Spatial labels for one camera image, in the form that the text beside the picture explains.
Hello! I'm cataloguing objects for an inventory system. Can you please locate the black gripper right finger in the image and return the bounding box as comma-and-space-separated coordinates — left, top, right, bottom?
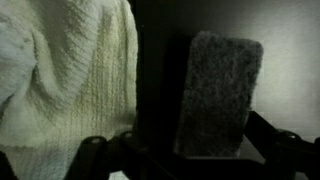
242, 110, 320, 180

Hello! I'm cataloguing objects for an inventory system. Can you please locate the white terry towel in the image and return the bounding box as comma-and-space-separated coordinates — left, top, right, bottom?
0, 0, 139, 180

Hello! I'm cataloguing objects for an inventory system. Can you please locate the dark grey felt eraser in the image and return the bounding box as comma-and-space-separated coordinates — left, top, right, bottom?
173, 30, 264, 158

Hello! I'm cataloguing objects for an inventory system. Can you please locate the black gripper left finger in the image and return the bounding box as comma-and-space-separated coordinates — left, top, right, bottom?
68, 109, 208, 180

